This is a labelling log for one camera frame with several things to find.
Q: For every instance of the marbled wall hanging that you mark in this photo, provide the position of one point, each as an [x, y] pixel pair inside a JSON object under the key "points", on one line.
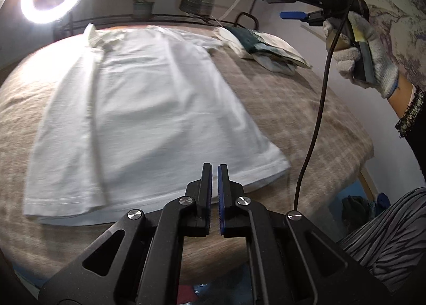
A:
{"points": [[392, 2]]}

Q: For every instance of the white folded cloth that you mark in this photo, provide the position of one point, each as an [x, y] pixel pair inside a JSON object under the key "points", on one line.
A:
{"points": [[229, 40]]}

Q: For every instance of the wooden bed rail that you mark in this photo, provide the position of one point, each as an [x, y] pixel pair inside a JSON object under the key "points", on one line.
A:
{"points": [[367, 180]]}

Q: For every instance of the white shirt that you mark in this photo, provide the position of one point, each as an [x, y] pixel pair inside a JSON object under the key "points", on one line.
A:
{"points": [[133, 108]]}

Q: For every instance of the beige plaid blanket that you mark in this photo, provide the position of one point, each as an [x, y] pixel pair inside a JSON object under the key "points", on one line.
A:
{"points": [[283, 108]]}

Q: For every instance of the person's striped grey clothing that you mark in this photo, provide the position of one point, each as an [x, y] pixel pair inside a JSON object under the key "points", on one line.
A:
{"points": [[392, 231]]}

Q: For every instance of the dark green folded cloth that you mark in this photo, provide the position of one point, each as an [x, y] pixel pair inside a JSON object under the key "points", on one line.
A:
{"points": [[249, 40]]}

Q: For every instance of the person's right forearm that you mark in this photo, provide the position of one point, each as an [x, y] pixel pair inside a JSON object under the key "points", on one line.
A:
{"points": [[404, 98]]}

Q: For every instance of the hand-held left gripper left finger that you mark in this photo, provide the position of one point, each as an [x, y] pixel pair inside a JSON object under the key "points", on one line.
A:
{"points": [[206, 192]]}

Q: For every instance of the potted plant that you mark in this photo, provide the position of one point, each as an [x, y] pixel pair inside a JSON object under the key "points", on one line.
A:
{"points": [[143, 10]]}

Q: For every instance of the dark teal cloth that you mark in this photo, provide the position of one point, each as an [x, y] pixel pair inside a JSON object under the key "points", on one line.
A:
{"points": [[357, 210]]}

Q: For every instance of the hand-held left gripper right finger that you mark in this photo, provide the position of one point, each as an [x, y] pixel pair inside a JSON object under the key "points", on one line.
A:
{"points": [[222, 198]]}

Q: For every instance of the person's right hand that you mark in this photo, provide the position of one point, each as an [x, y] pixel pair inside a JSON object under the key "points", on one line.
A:
{"points": [[382, 65]]}

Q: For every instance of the black metal bed frame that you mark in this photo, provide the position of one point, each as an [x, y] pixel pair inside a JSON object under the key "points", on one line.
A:
{"points": [[248, 14]]}

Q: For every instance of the blue cloth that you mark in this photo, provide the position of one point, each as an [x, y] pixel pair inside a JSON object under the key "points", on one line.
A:
{"points": [[382, 202]]}

